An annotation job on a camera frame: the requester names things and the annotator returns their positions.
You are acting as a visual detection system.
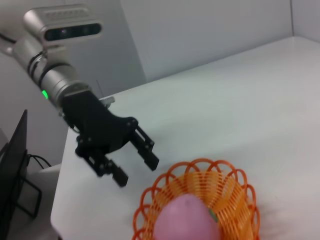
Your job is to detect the black wire frame stand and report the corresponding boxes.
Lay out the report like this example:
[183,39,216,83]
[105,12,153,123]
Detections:
[16,176,43,216]

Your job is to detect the pink peach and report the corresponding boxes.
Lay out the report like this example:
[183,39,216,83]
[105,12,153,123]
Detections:
[152,194,222,240]

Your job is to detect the white side cabinet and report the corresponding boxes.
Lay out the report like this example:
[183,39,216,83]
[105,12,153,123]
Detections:
[38,163,62,216]

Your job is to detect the black monitor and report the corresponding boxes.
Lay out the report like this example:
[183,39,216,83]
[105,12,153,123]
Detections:
[0,109,29,240]

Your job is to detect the black cables behind table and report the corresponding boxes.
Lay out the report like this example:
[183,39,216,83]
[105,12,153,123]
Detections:
[26,154,52,181]

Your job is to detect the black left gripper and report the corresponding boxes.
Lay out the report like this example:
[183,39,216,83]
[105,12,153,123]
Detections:
[61,91,160,188]

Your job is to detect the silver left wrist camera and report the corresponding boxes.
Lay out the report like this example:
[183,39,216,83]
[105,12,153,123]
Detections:
[23,7,104,47]

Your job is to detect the orange plastic woven basket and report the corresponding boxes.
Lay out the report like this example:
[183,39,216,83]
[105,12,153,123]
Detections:
[131,157,261,240]

